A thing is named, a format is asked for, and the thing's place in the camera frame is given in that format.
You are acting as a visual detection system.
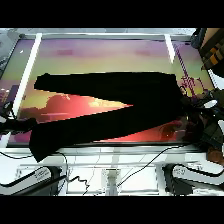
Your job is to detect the black pants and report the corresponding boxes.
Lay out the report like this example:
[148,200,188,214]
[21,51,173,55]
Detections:
[28,71,188,164]

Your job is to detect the heap of clothes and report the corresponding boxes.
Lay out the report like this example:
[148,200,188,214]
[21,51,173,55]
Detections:
[198,111,224,168]

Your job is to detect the checked garment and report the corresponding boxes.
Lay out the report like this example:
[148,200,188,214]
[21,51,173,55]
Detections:
[190,27,224,72]

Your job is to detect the black cable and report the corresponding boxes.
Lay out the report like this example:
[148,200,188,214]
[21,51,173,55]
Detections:
[115,143,198,188]
[0,150,92,196]

